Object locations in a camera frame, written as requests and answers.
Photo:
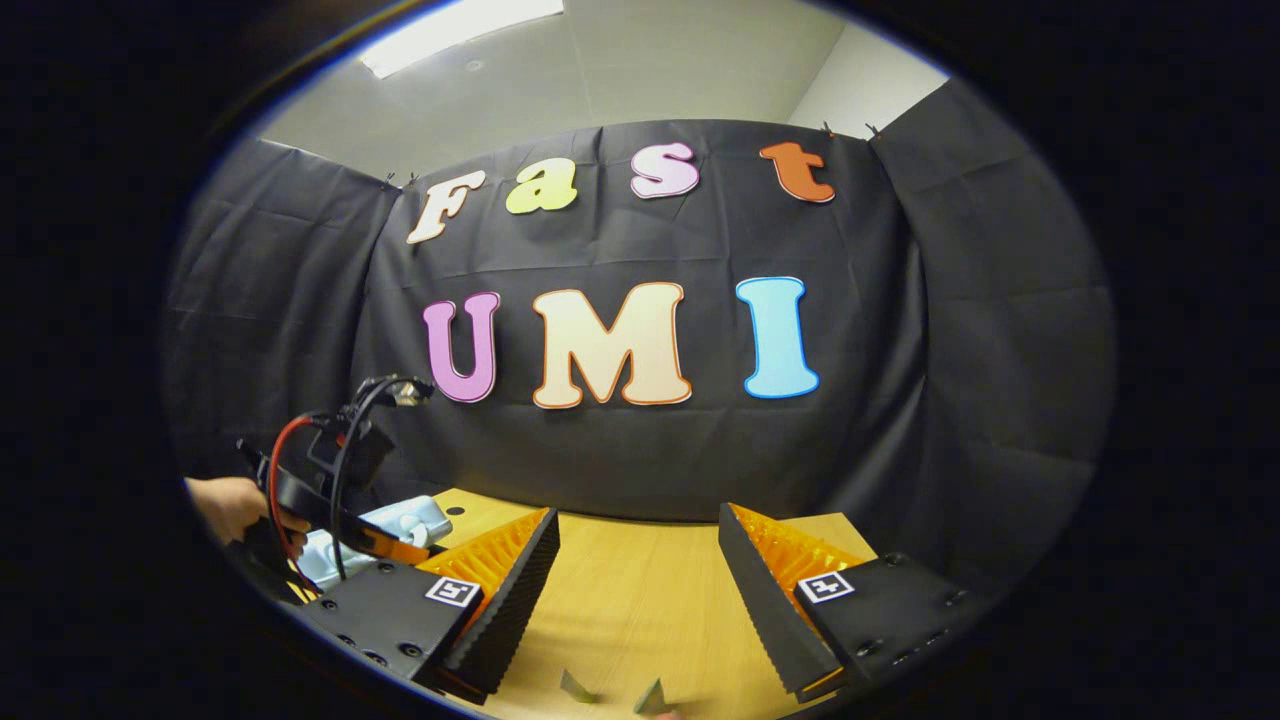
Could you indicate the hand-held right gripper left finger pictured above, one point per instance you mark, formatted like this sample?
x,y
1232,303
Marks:
x,y
515,610

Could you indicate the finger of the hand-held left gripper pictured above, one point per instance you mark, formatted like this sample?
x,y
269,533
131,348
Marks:
x,y
395,552

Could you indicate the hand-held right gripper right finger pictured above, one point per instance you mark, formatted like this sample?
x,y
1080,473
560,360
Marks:
x,y
760,610

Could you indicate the black backdrop cloth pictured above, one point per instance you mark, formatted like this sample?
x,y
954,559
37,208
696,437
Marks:
x,y
950,350

